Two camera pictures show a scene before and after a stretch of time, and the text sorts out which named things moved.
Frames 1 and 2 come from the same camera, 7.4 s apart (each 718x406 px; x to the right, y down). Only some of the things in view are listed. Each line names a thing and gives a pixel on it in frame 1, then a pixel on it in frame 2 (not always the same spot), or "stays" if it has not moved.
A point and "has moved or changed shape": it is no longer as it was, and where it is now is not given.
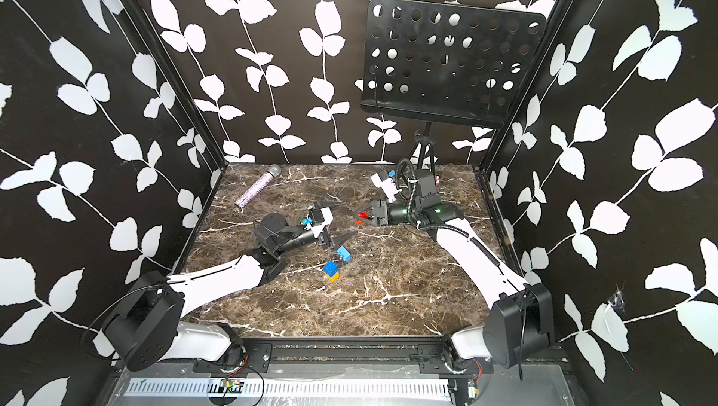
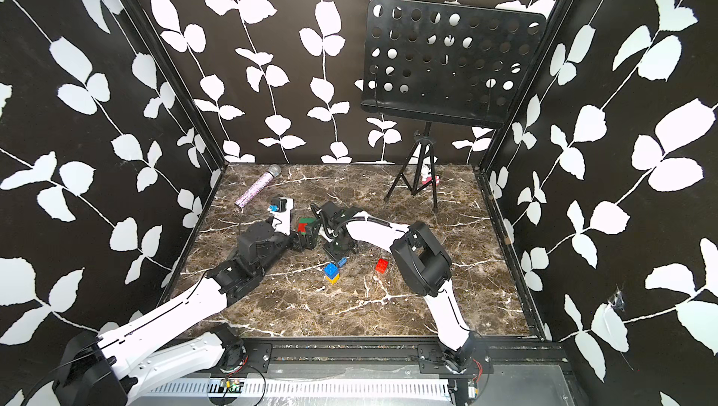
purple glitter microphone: [259, 186] stays
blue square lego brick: [330, 268] stays
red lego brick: [363, 214] has moved or changed shape
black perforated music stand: [445, 62] stays
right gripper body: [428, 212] to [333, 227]
